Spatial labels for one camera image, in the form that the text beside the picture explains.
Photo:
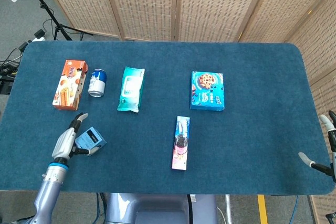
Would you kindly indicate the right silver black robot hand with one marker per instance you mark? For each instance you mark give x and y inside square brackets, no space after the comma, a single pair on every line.
[334,161]

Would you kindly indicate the long blue pink cookie box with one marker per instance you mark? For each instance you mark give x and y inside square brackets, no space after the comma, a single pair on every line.
[181,142]

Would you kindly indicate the small blue speaker box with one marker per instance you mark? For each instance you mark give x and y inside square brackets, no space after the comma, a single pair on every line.
[90,140]

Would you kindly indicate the woven wooden folding screen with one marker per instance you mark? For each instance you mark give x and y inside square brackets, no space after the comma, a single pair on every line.
[147,3]

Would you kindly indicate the blue table cloth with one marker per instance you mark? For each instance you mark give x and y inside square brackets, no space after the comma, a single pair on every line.
[236,142]

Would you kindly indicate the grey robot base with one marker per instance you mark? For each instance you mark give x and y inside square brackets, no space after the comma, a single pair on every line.
[157,208]

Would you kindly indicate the blue chocolate cookie box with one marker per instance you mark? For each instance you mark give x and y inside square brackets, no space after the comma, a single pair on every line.
[207,90]

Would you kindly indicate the green wet wipes pack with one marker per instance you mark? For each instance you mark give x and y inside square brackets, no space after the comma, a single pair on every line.
[131,90]

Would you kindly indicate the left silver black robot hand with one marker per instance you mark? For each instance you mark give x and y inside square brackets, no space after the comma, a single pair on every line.
[63,145]

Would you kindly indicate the black tripod stand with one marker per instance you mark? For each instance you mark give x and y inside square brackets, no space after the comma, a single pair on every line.
[47,11]

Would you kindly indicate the white power strip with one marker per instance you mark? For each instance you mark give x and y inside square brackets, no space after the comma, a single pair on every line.
[39,34]

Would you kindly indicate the blue and white can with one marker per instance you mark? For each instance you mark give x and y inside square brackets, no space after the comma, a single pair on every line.
[97,82]

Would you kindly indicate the metal table leg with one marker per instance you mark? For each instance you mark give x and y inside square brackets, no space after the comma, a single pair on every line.
[228,208]

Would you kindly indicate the orange wafer biscuit box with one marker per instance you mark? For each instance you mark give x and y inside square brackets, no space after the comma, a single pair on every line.
[69,85]

